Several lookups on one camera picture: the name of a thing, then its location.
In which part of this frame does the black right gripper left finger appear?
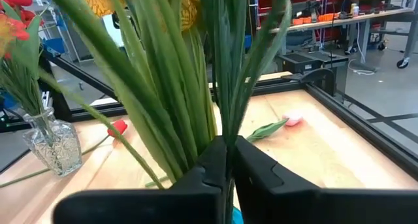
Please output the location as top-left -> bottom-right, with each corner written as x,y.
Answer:
54,135 -> 229,224

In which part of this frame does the clear crystal glass vase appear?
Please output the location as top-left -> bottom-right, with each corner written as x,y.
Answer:
22,106 -> 83,177

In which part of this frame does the black computer case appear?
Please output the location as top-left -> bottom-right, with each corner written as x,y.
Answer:
277,51 -> 349,75

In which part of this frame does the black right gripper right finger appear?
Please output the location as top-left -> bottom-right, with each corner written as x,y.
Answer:
233,135 -> 418,224

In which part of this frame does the teal glass vase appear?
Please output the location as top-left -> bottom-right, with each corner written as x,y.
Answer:
232,206 -> 244,224

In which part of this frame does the pink artificial tulip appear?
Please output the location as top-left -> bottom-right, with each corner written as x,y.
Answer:
37,69 -> 166,189
246,111 -> 304,143

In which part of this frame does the yellow artificial flower bunch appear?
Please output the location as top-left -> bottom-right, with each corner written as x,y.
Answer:
42,0 -> 218,182

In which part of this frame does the red artificial flower bunch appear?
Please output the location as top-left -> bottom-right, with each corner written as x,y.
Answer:
0,8 -> 46,172

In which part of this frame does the wooden workbench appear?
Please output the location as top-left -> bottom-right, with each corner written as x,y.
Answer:
256,0 -> 418,70

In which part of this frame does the black aluminium table frame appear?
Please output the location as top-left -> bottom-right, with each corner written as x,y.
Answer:
42,47 -> 418,182

